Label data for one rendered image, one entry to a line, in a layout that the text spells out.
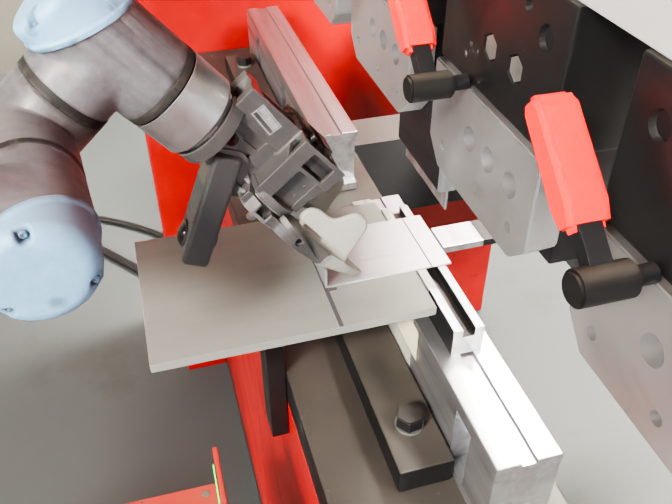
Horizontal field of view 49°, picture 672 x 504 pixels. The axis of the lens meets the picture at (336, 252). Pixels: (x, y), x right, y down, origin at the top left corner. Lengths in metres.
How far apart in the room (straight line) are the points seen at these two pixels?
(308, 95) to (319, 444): 0.56
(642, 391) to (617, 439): 1.58
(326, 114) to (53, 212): 0.66
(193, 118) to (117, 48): 0.08
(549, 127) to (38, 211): 0.29
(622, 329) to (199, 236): 0.39
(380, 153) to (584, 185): 0.87
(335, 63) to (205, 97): 1.02
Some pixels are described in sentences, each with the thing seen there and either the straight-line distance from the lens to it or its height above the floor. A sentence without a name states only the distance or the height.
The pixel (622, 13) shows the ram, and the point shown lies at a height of 1.35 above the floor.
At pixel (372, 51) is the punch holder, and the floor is 1.20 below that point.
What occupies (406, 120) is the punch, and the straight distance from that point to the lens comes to 0.71.
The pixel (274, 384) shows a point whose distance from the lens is 0.80.
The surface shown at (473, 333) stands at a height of 0.99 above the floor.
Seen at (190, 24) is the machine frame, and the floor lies 0.93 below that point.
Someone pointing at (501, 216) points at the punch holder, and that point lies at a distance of 0.47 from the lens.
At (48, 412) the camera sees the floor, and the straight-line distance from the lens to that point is 2.03.
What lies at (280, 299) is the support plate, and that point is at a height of 1.00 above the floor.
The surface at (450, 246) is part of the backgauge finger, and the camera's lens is 0.76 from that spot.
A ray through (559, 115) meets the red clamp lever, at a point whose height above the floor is 1.31.
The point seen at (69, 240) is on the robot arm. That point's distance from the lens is 0.45.
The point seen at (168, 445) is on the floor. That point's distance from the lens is 1.88.
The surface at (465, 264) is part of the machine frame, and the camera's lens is 2.05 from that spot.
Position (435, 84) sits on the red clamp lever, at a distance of 0.48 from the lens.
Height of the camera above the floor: 1.46
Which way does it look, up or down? 38 degrees down
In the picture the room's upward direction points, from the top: straight up
